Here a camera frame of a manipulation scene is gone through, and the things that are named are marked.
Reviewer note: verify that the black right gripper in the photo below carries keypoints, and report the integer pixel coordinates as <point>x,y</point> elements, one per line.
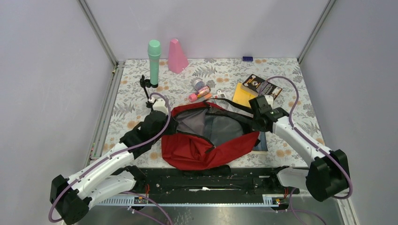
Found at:
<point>256,127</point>

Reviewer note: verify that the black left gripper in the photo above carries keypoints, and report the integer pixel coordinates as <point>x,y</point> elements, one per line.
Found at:
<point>173,124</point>

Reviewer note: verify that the red backpack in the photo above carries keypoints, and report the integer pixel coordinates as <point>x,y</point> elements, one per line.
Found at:
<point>208,136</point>

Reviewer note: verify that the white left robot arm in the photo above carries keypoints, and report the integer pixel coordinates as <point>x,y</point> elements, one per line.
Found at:
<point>72,197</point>

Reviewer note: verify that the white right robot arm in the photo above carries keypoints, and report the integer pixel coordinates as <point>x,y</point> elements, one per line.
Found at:
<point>328,170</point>

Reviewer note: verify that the black paperback book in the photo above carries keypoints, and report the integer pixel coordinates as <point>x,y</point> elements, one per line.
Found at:
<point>259,86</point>

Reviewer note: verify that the dark blue book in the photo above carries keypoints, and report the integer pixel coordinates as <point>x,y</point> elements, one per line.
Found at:
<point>261,145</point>

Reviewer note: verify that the yellow book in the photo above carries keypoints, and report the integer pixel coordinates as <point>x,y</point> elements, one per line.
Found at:
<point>242,96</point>

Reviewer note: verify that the black mini tripod stand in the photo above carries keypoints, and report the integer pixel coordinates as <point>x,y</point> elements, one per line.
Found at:
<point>145,83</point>

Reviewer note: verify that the floral table mat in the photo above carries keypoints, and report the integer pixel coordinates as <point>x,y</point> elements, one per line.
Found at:
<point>219,74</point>

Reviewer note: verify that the pink capped tube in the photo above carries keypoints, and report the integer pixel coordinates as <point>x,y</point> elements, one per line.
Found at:
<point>199,94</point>

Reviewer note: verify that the clear glitter jar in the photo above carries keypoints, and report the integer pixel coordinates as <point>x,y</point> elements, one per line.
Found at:
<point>198,84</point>

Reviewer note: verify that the small blue block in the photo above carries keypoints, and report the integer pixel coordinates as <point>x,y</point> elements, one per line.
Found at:
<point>247,58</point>

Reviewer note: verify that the pink cone block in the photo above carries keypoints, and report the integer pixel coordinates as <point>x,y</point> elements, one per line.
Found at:
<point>177,61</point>

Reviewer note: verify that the green toy microphone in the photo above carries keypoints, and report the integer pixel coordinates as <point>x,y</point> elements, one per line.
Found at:
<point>154,54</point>

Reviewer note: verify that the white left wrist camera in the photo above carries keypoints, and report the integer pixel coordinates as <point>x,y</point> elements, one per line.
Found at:
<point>159,104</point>

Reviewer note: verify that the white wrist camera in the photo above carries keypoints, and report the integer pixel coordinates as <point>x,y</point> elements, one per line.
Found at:
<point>269,99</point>
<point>159,104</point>

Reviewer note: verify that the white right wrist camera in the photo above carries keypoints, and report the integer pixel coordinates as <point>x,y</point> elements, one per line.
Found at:
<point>269,99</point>

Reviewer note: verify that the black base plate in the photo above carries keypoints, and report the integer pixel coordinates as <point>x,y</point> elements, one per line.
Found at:
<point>222,185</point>

